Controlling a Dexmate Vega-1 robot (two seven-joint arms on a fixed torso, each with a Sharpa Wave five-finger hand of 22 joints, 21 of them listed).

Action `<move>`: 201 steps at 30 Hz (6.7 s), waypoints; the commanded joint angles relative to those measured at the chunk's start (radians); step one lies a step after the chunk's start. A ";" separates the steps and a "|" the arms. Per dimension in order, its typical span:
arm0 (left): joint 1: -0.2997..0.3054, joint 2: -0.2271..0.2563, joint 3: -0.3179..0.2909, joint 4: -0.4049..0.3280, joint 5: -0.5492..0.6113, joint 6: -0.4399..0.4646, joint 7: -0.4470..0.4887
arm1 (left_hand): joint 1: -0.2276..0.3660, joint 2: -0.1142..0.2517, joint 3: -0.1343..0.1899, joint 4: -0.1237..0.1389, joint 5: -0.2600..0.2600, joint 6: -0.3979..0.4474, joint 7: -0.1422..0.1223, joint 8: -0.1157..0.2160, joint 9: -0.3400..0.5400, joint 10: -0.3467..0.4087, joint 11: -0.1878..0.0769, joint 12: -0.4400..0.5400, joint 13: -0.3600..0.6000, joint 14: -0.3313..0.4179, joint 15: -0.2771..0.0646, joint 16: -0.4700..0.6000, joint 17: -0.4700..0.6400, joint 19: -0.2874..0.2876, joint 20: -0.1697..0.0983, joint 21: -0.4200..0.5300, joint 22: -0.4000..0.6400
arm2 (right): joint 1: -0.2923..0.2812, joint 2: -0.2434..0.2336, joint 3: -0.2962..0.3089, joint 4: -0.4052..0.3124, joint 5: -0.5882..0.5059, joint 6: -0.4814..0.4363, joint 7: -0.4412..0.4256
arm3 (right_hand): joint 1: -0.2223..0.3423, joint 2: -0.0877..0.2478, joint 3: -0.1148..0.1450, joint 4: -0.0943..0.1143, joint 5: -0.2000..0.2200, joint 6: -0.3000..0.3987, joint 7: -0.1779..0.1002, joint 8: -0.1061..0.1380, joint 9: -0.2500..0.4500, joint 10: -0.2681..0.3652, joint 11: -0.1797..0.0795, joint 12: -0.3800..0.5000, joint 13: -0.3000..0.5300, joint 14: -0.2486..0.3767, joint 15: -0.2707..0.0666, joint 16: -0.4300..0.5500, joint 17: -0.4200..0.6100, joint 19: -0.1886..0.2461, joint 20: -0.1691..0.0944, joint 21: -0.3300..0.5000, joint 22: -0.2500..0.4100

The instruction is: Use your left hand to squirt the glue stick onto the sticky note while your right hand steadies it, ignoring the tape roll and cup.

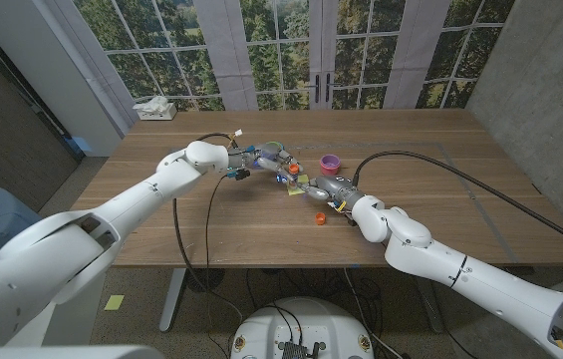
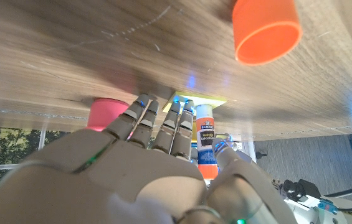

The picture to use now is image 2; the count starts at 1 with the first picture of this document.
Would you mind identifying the pink cup purple inside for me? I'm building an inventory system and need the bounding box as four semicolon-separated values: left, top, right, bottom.
85;98;130;132

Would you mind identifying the white orange glue stick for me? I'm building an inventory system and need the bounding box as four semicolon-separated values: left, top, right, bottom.
194;104;219;180

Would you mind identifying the printed window garden backdrop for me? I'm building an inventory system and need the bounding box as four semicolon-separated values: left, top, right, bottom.
0;126;70;212

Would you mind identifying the orange glue stick cap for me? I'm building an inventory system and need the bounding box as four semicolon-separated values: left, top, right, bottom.
231;0;303;67

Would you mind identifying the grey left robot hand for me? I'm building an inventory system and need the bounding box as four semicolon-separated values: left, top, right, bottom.
222;133;284;194

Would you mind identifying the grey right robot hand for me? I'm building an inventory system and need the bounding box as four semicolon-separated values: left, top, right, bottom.
0;94;298;224

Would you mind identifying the yellow sticky note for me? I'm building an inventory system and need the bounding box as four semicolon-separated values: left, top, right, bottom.
162;91;227;114

